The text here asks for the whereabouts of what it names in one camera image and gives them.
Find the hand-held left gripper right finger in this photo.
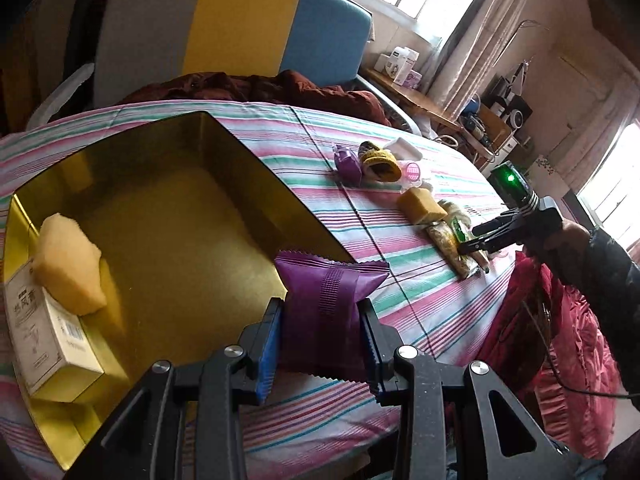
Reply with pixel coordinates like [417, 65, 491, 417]
[357, 297, 576, 480]

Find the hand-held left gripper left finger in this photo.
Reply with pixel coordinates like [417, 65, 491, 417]
[75, 297, 286, 480]

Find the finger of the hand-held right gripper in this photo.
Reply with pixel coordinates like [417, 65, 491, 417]
[457, 232, 525, 256]
[470, 213, 524, 237]

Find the green small packet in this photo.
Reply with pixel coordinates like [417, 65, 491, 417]
[448, 216, 475, 242]

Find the clear rice snack packet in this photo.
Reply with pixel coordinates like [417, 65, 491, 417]
[425, 222, 476, 278]

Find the purple snack packet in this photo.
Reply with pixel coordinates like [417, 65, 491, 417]
[274, 251, 391, 386]

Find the brownish yellow sponge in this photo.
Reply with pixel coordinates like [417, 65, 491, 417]
[397, 187, 448, 225]

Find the pink plastic cup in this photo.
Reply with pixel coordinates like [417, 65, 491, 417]
[400, 160, 425, 187]

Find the white foam block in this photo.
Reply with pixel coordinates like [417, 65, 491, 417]
[382, 136, 421, 162]

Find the yellow knitted pouch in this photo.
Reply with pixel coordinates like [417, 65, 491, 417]
[358, 141, 402, 183]

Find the gold tin box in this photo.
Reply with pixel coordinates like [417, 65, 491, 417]
[2, 111, 357, 472]

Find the person's right forearm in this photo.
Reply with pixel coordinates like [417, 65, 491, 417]
[560, 227, 640, 393]

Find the person's right hand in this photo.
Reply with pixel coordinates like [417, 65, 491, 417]
[529, 221, 593, 287]

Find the pale plastic packet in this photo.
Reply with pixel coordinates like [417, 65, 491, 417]
[437, 199, 471, 225]

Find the side window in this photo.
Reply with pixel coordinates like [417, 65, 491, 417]
[577, 120, 640, 261]

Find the black speaker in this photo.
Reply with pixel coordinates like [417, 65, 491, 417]
[480, 75, 533, 136]

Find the wooden side desk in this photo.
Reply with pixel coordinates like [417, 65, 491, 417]
[360, 67, 511, 161]

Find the small purple container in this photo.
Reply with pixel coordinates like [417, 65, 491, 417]
[334, 144, 362, 186]

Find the tall white box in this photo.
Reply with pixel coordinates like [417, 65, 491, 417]
[392, 46, 419, 78]

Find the pink curtain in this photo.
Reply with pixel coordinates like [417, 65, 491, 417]
[440, 0, 543, 121]

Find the pale yellow sponge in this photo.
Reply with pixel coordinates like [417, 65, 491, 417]
[31, 213, 108, 317]

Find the white paper carton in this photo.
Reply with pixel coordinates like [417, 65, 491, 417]
[4, 260, 106, 403]

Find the dark red blanket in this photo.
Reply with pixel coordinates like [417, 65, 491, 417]
[117, 70, 393, 128]

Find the grey yellow blue chair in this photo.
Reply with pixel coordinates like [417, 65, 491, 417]
[25, 0, 426, 136]

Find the wooden wardrobe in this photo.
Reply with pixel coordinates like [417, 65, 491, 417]
[0, 10, 76, 136]

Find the black cable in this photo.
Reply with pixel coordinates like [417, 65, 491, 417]
[520, 300, 640, 402]

